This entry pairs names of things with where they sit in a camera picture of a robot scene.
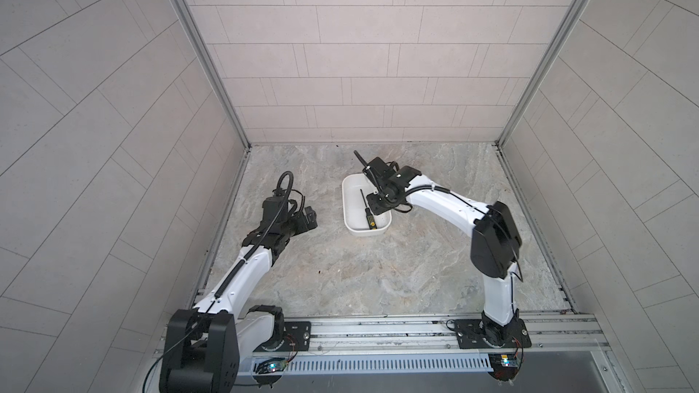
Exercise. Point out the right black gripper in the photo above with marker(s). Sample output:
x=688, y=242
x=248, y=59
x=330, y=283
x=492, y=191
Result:
x=375, y=206

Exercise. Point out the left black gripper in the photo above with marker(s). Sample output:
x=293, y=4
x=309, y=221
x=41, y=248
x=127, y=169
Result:
x=310, y=219

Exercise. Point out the black yellow handled screwdriver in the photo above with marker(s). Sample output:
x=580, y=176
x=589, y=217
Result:
x=368, y=213

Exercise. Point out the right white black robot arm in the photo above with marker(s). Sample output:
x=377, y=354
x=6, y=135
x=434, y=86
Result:
x=495, y=239

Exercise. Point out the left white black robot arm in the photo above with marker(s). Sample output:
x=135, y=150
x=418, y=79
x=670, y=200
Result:
x=205, y=344

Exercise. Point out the white rectangular plastic bin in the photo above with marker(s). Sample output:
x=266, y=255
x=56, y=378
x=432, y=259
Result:
x=353, y=208

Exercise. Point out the left green circuit board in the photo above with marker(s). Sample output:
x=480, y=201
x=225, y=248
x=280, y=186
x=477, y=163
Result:
x=273, y=366

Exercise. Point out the green circuit board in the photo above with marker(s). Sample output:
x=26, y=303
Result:
x=273, y=366
x=505, y=367

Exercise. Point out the right green circuit board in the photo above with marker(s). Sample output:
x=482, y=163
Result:
x=505, y=367

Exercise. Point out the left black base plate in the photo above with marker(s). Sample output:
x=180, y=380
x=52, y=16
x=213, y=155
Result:
x=295, y=338

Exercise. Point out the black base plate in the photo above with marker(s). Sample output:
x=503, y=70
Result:
x=295, y=338
x=484, y=333

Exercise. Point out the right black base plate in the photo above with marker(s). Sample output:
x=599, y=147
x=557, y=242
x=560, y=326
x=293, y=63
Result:
x=484, y=333

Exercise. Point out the white slotted cable duct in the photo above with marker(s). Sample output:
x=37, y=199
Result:
x=328, y=364

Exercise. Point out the aluminium mounting rail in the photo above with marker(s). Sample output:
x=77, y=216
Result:
x=424, y=334

